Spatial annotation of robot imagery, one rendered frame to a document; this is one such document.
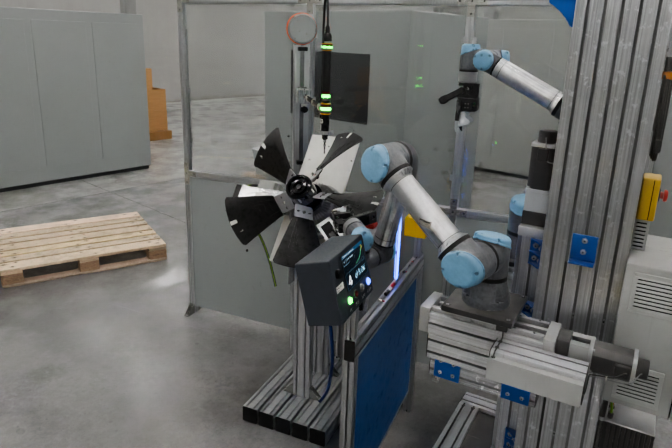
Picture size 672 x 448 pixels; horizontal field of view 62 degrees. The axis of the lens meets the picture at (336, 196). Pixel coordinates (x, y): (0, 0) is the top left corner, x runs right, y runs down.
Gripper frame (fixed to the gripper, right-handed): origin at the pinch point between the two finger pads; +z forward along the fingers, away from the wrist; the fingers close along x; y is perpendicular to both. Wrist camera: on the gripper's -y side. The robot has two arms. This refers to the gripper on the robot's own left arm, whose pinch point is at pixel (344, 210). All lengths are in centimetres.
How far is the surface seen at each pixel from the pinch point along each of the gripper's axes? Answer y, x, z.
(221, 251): 51, 64, 140
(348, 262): 14, -5, -60
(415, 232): -35.9, 21.2, 16.7
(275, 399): 34, 107, 36
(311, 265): 26, -8, -66
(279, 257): 27.2, 18.1, 5.8
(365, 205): -10.3, 1.2, 5.5
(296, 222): 17.6, 7.6, 15.3
